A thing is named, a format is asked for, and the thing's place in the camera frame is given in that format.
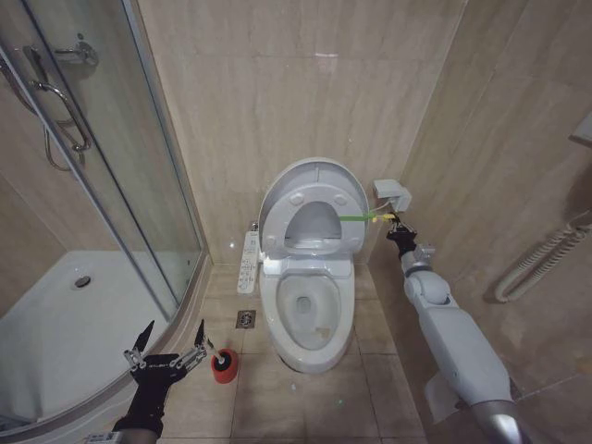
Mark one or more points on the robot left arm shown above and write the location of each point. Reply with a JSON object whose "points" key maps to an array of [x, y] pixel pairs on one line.
{"points": [[134, 439]]}

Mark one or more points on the white toilet bowl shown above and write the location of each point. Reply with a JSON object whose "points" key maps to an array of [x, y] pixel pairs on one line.
{"points": [[277, 333]]}

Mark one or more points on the round shower drain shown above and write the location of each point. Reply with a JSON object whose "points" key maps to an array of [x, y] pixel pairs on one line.
{"points": [[82, 281]]}

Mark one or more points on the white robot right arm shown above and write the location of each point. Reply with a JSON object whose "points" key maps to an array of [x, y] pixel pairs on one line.
{"points": [[458, 342]]}

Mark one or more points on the white shower tray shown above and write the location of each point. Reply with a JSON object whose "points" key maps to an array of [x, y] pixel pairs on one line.
{"points": [[60, 333]]}

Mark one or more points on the white toilet control panel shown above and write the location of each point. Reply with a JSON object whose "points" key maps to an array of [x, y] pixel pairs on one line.
{"points": [[248, 263]]}

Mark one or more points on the yellow pull tie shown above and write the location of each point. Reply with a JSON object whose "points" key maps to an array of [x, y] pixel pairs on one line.
{"points": [[381, 216]]}

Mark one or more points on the metal floor drain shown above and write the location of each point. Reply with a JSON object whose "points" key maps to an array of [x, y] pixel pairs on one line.
{"points": [[245, 319]]}

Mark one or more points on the brown debris in bowl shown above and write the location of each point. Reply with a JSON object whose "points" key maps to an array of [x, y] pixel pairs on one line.
{"points": [[322, 331]]}

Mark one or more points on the black toilet brush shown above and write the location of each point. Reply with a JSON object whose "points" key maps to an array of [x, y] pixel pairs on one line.
{"points": [[227, 358]]}

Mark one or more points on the red brush holder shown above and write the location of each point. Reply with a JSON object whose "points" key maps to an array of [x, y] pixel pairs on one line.
{"points": [[224, 373]]}

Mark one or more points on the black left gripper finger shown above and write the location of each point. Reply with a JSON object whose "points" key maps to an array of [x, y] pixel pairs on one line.
{"points": [[142, 343], [199, 336]]}

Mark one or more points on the grey wall socket box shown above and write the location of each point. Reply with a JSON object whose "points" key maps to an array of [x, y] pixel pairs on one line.
{"points": [[390, 190]]}

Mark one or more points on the white wall device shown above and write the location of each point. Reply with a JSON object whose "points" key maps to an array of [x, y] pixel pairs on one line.
{"points": [[583, 134]]}

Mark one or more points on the white toilet lid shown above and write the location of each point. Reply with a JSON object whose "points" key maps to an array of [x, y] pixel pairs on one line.
{"points": [[319, 170]]}

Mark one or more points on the chrome shower tap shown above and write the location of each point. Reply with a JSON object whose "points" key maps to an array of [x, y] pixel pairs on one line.
{"points": [[81, 52]]}

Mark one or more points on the grey toilet seat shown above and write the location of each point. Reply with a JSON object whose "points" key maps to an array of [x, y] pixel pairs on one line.
{"points": [[351, 231]]}

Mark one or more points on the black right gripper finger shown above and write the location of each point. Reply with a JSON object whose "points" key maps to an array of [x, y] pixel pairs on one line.
{"points": [[393, 226], [406, 227]]}

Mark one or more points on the glass shower enclosure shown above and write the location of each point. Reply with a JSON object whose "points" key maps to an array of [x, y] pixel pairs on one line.
{"points": [[139, 152]]}

